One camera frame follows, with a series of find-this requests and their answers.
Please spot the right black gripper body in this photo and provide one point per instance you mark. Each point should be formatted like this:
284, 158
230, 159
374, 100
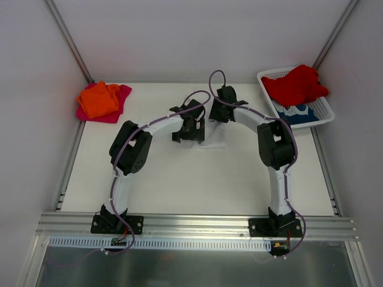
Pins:
217, 113

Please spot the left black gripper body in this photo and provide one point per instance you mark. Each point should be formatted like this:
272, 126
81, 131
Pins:
189, 134

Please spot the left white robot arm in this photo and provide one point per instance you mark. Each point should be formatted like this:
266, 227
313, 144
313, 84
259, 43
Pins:
131, 146

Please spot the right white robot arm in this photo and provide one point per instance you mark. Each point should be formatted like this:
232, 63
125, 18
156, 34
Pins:
277, 148

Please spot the pink folded t shirt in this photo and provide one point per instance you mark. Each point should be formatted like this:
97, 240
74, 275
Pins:
112, 118

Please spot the blue white t shirt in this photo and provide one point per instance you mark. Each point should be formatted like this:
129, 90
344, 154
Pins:
299, 114

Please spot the red crumpled t shirt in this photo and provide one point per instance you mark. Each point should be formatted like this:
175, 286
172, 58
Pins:
300, 86

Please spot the orange folded t shirt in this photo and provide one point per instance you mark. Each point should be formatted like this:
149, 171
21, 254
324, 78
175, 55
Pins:
99, 100

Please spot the white plastic basket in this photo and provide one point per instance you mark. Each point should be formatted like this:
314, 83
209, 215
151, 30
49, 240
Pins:
321, 107

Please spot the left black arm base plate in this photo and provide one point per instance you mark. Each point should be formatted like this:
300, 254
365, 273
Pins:
100, 225

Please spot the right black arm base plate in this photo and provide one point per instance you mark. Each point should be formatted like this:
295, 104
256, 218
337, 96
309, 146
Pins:
271, 227

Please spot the aluminium front rail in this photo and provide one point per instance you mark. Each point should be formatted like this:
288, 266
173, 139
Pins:
321, 228

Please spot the white slotted cable duct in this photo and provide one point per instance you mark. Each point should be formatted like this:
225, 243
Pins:
158, 243

